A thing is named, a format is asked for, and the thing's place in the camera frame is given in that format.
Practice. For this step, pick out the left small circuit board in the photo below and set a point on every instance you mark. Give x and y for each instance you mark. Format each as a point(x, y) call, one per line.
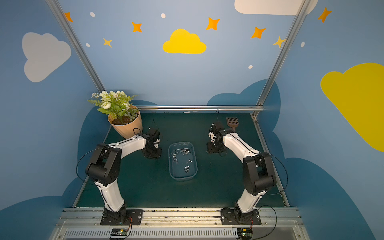
point(119, 233)

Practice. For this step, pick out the translucent blue storage box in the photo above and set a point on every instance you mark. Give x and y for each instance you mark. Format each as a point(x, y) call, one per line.
point(182, 161)

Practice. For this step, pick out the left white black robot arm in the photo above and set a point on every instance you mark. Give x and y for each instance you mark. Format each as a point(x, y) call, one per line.
point(104, 169)

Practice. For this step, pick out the terracotta flower pot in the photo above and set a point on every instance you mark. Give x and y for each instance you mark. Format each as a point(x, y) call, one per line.
point(133, 128)

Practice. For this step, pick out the right small circuit board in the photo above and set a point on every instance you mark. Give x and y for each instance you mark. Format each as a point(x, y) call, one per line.
point(244, 234)

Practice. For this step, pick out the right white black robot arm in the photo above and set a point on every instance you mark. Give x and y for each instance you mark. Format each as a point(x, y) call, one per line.
point(258, 169)

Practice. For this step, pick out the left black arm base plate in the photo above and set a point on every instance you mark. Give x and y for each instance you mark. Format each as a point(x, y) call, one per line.
point(124, 217)

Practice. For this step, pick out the small circuit board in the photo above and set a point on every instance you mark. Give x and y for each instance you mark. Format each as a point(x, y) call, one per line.
point(119, 233)
point(244, 234)

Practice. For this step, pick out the artificial white flower plant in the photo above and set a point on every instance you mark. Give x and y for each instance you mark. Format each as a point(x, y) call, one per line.
point(116, 105)

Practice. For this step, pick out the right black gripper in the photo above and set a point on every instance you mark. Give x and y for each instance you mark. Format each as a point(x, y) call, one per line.
point(214, 147)

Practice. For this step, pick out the brown slotted scoop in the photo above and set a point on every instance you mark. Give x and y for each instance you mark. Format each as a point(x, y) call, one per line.
point(233, 123)

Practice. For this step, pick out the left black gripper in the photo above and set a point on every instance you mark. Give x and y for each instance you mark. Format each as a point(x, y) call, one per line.
point(152, 151)

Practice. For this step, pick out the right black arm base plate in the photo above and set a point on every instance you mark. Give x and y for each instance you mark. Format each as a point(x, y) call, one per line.
point(236, 217)

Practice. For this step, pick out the aluminium front rail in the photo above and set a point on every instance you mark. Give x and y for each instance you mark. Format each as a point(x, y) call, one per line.
point(180, 223)

